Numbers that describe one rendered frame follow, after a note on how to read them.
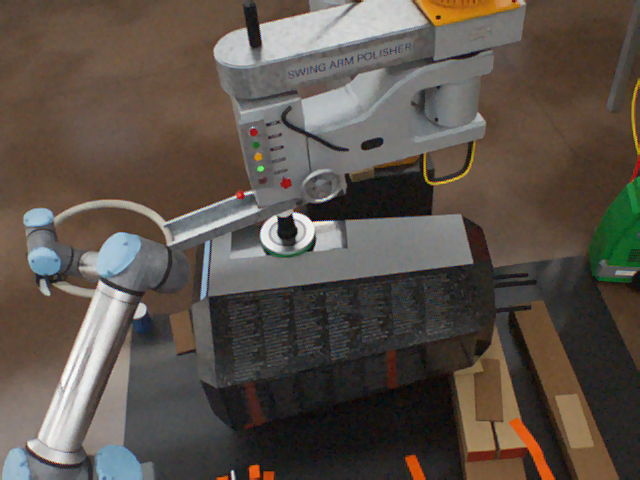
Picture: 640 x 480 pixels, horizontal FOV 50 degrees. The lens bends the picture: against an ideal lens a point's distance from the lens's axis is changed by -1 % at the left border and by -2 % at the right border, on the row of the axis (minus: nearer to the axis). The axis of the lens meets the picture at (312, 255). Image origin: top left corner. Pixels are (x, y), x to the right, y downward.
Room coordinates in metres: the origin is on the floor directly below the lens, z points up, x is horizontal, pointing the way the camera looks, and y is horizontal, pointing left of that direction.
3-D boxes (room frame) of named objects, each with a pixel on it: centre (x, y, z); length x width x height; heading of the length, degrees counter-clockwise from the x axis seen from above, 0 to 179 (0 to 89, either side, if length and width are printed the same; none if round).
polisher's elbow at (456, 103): (1.97, -0.56, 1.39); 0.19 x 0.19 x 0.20
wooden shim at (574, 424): (1.28, -1.02, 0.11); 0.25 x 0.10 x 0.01; 177
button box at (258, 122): (1.73, 0.13, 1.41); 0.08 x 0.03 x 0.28; 100
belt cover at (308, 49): (1.92, -0.26, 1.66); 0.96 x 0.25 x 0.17; 100
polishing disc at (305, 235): (1.86, 0.08, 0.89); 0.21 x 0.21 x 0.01
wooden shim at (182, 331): (2.09, 0.71, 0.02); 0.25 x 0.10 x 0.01; 10
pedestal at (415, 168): (2.57, -0.30, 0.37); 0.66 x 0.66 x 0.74; 0
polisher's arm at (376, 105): (1.91, -0.30, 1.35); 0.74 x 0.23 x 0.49; 100
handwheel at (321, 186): (1.76, -0.06, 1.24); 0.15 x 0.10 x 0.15; 100
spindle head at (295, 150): (1.87, 0.01, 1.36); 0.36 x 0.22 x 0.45; 100
